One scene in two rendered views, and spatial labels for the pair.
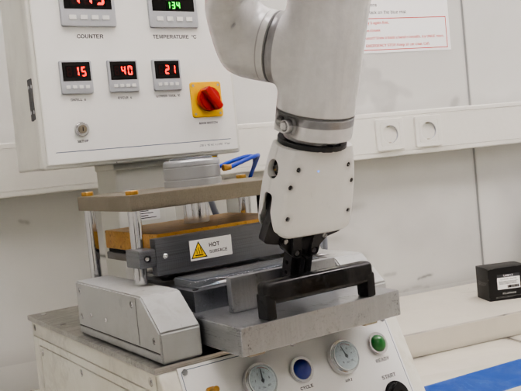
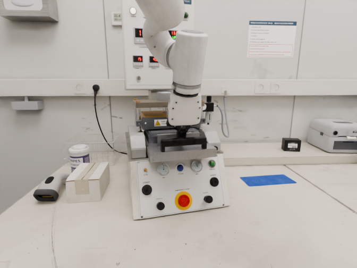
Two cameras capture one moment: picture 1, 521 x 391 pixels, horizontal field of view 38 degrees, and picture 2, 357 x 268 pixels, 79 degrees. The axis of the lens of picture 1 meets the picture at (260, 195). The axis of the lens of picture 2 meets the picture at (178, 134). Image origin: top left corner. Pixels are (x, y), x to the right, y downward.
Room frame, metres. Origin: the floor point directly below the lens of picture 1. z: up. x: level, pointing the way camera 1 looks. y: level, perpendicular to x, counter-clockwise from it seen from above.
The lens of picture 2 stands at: (0.19, -0.25, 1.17)
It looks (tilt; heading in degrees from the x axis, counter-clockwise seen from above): 13 degrees down; 18
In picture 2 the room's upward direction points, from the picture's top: straight up
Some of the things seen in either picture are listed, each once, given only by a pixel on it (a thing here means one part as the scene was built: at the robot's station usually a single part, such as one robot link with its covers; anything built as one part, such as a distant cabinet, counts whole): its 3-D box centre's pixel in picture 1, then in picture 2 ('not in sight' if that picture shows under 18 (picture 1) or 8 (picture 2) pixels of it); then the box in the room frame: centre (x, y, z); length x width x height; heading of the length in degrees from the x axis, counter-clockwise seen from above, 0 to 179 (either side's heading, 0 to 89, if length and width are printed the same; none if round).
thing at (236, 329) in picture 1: (252, 293); (173, 139); (0.94, 0.02, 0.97); 0.30 x 0.22 x 0.08; 33
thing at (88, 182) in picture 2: not in sight; (90, 180); (0.85, 0.35, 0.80); 0.19 x 0.13 x 0.09; 22
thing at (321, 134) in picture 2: not in sight; (334, 134); (1.70, -0.74, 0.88); 0.25 x 0.20 x 0.17; 16
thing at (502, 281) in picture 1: (502, 280); (290, 144); (1.58, -0.49, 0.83); 0.09 x 0.06 x 0.07; 98
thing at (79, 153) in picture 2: not in sight; (80, 160); (0.96, 0.50, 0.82); 0.09 x 0.09 x 0.15
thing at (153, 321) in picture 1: (132, 314); (135, 139); (0.91, 0.17, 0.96); 0.25 x 0.05 x 0.07; 33
